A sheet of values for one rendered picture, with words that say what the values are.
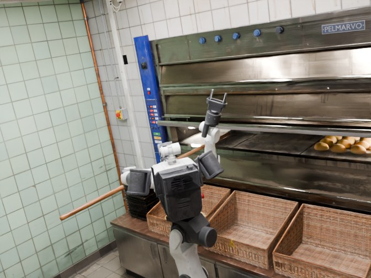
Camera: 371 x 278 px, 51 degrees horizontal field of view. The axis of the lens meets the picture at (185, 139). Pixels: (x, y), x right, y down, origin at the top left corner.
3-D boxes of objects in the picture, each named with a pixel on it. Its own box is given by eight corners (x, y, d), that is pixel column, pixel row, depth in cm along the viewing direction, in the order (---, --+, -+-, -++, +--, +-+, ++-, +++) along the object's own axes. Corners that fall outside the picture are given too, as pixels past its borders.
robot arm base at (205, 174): (223, 171, 233) (226, 170, 222) (206, 183, 232) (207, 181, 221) (210, 151, 236) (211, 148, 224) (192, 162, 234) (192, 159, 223)
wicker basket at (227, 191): (185, 206, 357) (181, 178, 350) (236, 219, 319) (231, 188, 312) (147, 230, 323) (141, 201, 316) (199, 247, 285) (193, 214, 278)
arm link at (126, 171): (120, 188, 247) (127, 191, 226) (116, 169, 247) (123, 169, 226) (137, 186, 251) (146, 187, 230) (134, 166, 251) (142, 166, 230)
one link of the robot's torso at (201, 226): (219, 241, 226) (215, 214, 221) (206, 252, 217) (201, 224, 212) (184, 231, 244) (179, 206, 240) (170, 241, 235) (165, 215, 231)
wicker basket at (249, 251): (238, 220, 317) (234, 189, 310) (302, 235, 279) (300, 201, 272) (201, 249, 283) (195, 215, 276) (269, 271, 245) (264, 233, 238)
